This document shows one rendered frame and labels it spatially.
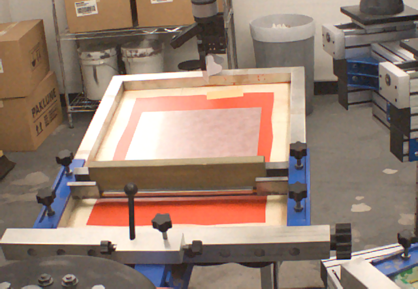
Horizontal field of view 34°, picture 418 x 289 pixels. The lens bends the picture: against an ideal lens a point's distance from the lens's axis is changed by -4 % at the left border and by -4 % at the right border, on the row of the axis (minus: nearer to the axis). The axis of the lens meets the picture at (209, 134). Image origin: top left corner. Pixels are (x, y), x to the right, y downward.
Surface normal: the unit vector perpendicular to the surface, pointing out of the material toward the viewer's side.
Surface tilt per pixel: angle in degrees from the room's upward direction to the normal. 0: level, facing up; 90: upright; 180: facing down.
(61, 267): 0
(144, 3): 90
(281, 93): 9
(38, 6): 90
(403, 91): 90
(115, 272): 0
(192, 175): 99
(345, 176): 0
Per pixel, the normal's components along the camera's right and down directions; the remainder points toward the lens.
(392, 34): 0.18, 0.35
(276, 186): -0.11, 0.52
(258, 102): -0.11, -0.85
